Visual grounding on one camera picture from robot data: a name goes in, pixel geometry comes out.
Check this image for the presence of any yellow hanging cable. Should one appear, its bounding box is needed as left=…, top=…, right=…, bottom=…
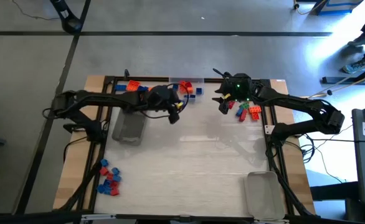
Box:
left=290, top=70, right=365, bottom=100

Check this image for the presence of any black stand base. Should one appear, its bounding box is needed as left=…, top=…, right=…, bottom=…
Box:
left=50, top=0, right=84, bottom=34

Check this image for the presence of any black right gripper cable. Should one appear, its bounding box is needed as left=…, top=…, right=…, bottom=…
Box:
left=212, top=68, right=233, bottom=79

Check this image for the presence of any thin floor cable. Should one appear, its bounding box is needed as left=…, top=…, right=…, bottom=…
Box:
left=12, top=0, right=61, bottom=21

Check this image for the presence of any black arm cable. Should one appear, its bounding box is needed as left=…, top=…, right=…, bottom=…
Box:
left=62, top=136, right=88, bottom=163

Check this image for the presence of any black floor stand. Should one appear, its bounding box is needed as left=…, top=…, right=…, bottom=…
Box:
left=321, top=55, right=365, bottom=85

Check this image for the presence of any black cable bundle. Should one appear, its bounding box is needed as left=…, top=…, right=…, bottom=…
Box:
left=59, top=149, right=107, bottom=212
left=265, top=139, right=316, bottom=218

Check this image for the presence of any grey hanging cable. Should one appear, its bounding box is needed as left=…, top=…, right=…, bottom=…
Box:
left=291, top=52, right=365, bottom=107

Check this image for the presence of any grey translucent bin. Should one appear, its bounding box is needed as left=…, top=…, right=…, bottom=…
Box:
left=111, top=108, right=148, bottom=147

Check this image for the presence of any white rail bracket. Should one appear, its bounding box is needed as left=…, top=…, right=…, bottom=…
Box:
left=81, top=213, right=116, bottom=222

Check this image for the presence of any white plastic tray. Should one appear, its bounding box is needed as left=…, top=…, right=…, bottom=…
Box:
left=244, top=170, right=287, bottom=221

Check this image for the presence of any blue white box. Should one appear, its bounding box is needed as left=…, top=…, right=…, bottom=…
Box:
left=313, top=0, right=364, bottom=16

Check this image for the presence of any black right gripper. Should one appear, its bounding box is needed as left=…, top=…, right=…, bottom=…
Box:
left=212, top=73, right=253, bottom=114

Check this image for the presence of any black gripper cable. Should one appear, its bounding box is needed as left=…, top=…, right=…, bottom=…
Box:
left=212, top=68, right=233, bottom=79
left=144, top=82, right=190, bottom=120

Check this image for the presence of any black rig bar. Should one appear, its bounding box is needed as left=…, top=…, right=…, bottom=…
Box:
left=0, top=210, right=365, bottom=224

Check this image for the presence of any black table frame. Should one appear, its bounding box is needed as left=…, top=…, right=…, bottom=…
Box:
left=76, top=75, right=316, bottom=222

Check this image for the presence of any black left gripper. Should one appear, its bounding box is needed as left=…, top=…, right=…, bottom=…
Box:
left=146, top=85, right=181, bottom=124

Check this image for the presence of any clear plastic bin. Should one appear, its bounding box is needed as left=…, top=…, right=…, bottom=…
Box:
left=169, top=77, right=205, bottom=103

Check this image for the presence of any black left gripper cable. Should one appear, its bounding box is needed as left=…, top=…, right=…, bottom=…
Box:
left=144, top=82, right=190, bottom=120

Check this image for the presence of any person's shoe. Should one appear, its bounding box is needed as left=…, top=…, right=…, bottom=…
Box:
left=342, top=58, right=365, bottom=75
left=347, top=35, right=365, bottom=48

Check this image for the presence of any yellow floor cable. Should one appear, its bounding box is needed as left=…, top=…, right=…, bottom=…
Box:
left=293, top=0, right=326, bottom=16

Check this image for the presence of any black floor strip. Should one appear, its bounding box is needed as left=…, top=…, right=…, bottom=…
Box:
left=0, top=30, right=334, bottom=37
left=12, top=0, right=92, bottom=215

